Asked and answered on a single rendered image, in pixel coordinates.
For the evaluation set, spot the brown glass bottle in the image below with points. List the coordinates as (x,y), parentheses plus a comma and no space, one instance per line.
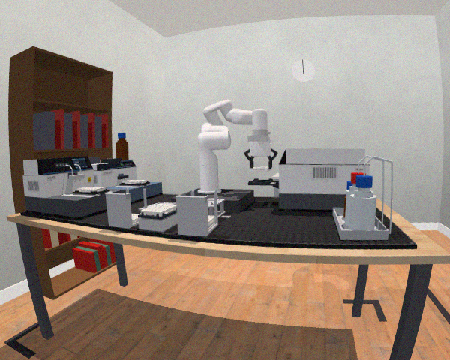
(122,150)

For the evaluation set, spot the white plastic bottle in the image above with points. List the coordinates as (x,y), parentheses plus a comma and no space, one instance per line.
(362,213)

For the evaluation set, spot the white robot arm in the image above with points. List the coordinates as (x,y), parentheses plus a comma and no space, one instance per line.
(217,137)

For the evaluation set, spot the red bottle cap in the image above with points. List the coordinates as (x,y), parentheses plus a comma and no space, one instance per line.
(354,174)

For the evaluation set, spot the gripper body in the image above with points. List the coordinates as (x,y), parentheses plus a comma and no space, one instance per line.
(261,149)

